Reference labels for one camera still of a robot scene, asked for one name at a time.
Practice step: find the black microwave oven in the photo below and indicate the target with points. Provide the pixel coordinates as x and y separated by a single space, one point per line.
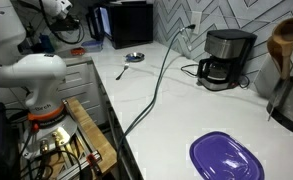
125 25

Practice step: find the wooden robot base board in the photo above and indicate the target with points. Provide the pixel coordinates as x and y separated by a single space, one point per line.
101 155

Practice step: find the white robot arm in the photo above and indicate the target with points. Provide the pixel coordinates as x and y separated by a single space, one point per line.
41 73

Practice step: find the silver metal fork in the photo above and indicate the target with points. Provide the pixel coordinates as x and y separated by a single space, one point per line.
126 66

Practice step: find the small metal dish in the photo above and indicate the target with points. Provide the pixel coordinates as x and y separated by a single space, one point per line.
135 57

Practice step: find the black coffee maker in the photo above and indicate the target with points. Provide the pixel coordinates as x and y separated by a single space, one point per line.
228 50

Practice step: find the purple plastic lid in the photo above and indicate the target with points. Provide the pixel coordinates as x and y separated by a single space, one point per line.
218 156

